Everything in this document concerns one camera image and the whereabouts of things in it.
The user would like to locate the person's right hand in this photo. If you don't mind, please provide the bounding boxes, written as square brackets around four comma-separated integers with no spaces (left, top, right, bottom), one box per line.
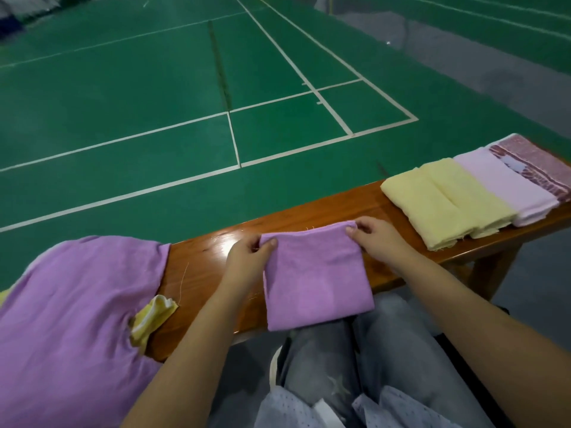
[345,215,418,275]

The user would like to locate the pale yellow towel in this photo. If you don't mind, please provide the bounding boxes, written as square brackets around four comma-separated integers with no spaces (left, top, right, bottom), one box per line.
[419,158,519,241]
[380,167,479,252]

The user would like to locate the light pink towel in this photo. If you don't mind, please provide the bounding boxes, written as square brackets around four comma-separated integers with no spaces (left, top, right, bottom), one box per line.
[453,146,561,228]

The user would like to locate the purple towel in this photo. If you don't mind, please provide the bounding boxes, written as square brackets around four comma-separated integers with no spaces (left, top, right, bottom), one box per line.
[0,235,172,428]
[259,221,377,333]

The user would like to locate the yellow white striped cloth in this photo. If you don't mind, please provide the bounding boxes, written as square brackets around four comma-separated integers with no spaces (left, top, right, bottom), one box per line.
[129,294,180,355]

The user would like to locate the person's left hand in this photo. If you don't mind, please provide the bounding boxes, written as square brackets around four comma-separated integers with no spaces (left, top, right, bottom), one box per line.
[219,234,280,301]

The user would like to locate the person's right forearm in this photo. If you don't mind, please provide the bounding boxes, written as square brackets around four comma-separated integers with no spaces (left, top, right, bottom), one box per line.
[397,256,571,428]

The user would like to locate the brown wooden bench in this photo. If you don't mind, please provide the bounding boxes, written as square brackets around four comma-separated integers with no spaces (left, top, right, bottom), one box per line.
[147,142,571,363]

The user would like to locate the person's grey trousers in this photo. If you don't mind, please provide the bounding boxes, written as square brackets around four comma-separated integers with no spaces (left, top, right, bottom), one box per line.
[275,294,497,428]

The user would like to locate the person's left forearm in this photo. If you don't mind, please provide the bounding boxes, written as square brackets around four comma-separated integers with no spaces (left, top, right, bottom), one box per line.
[120,289,255,428]

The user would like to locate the red patterned towel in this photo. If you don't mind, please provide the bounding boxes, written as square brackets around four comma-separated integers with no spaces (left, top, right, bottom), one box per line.
[488,133,571,204]

